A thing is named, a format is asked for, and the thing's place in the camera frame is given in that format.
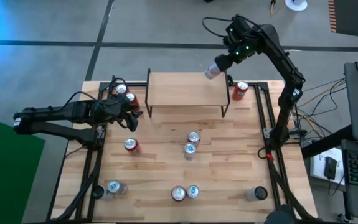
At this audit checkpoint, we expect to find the green floor panel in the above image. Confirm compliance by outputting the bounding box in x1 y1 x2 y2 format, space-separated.
0 113 46 224

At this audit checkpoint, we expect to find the white round stand base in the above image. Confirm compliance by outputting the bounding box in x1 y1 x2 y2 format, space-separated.
284 0 309 12

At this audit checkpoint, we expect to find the white can black lid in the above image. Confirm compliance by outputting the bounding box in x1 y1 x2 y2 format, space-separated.
243 185 269 202
204 62 225 80
91 185 113 200

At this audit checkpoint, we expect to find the silver blue Red Bull can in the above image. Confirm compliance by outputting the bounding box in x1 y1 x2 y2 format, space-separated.
106 179 129 195
183 142 197 161
186 184 200 200

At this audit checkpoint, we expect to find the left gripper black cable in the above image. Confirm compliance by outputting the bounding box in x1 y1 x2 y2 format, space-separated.
59 76 130 130

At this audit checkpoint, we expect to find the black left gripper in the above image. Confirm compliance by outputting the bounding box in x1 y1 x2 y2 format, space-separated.
97 96 144 132

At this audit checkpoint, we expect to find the black phone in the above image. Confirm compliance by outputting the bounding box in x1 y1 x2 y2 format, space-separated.
323 156 337 180

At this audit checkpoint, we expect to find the yellow floor cable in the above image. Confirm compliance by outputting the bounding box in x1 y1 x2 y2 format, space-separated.
270 0 281 16

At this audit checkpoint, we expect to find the black orange-striped floor mat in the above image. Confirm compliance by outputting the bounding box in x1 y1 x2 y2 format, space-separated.
327 0 358 39

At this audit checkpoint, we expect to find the black cable bundle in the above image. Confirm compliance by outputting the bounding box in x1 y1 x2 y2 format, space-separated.
258 146 315 223
50 146 103 223

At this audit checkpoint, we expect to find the floor cable tangle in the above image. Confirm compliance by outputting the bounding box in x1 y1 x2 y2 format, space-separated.
290 77 347 141

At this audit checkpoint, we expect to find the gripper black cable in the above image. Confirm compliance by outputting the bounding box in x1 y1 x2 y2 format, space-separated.
59 76 130 130
201 16 238 40

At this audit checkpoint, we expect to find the black metal table frame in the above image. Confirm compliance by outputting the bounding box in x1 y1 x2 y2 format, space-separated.
46 80 319 224

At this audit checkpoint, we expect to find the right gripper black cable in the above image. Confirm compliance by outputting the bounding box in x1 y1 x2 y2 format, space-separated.
201 16 238 40

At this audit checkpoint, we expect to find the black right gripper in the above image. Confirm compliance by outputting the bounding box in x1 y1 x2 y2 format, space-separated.
215 30 257 72

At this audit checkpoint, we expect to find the wooden shelf black metal frame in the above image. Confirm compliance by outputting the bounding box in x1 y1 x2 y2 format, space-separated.
144 68 232 118

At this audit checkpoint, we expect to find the red Coca-Cola can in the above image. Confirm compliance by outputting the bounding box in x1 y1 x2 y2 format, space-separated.
125 91 141 112
123 137 143 157
115 83 129 96

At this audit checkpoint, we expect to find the white paper sheet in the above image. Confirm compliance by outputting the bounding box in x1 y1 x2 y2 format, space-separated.
309 147 346 187

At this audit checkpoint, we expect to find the red blue Fanta can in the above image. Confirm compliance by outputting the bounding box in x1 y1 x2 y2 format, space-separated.
171 185 187 202
187 130 202 149
231 80 250 102

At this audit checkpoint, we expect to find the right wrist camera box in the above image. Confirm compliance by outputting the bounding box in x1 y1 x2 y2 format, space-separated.
230 14 252 35

